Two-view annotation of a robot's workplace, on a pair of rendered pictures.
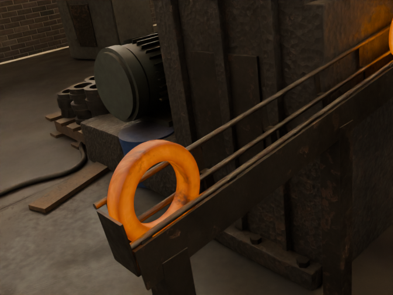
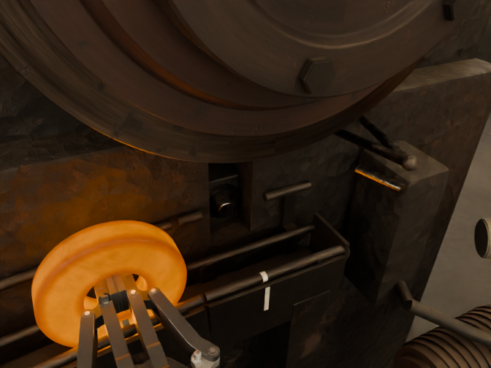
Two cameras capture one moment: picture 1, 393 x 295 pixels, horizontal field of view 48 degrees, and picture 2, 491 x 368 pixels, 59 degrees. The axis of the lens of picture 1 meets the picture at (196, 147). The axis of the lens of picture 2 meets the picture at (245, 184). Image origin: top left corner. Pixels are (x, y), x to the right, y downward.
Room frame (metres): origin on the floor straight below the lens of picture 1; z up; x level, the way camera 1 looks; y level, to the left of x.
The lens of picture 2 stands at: (0.96, -0.83, 1.10)
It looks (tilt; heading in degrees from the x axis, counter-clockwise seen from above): 34 degrees down; 11
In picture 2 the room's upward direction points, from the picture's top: 2 degrees clockwise
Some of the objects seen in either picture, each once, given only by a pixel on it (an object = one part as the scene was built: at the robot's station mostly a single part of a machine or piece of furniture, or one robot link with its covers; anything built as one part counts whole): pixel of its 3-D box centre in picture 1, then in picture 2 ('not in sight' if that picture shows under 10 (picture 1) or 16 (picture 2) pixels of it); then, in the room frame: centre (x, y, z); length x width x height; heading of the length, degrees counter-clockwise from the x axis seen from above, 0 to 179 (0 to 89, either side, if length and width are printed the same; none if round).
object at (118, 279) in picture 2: not in sight; (115, 276); (1.24, -0.65, 0.76); 0.07 x 0.01 x 0.03; 39
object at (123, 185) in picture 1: (156, 192); not in sight; (0.67, 0.08, 0.65); 0.18 x 0.03 x 0.18; 131
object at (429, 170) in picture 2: not in sight; (385, 223); (1.50, -0.95, 0.68); 0.11 x 0.08 x 0.24; 39
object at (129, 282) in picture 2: not in sight; (139, 288); (1.23, -0.68, 0.76); 0.05 x 0.03 x 0.01; 39
